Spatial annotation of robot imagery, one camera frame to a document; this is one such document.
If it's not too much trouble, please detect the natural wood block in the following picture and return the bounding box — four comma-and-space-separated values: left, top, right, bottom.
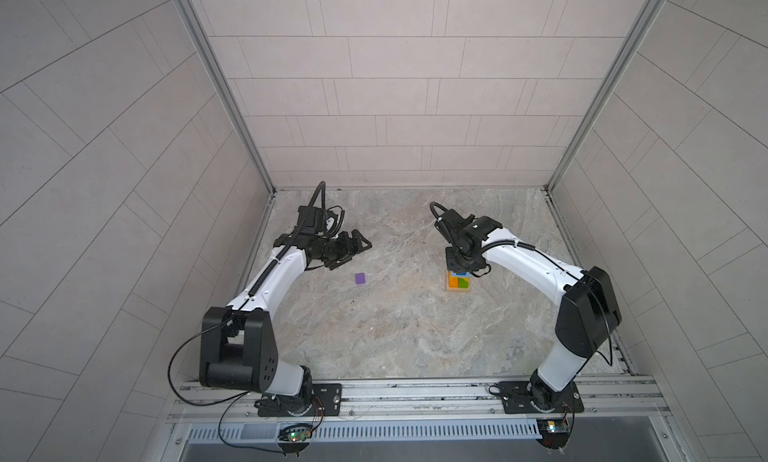
445, 271, 471, 292

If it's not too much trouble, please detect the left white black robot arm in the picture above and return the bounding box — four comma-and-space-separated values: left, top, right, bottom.
199, 230, 372, 414

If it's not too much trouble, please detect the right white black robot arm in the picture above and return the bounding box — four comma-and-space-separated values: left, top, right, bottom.
435, 217, 622, 413

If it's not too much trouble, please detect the left green circuit board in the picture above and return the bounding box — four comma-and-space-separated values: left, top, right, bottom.
277, 423, 313, 443

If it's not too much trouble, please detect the right yellow circuit board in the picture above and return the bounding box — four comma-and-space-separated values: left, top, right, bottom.
536, 419, 571, 450

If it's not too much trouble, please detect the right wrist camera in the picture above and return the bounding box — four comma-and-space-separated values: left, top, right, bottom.
436, 209, 476, 236

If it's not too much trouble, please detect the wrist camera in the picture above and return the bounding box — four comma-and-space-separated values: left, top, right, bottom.
297, 205, 338, 237
436, 209, 476, 236

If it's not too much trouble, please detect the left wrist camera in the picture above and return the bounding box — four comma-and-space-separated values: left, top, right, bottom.
297, 205, 338, 237

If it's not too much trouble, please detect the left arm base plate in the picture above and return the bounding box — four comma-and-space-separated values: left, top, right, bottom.
254, 383, 342, 417

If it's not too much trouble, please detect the aluminium mounting rail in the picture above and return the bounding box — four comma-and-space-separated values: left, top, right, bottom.
159, 374, 671, 424

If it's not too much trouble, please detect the left black cable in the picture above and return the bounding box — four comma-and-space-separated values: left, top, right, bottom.
167, 329, 259, 408

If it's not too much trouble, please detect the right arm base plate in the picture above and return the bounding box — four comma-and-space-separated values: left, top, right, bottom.
488, 381, 585, 414

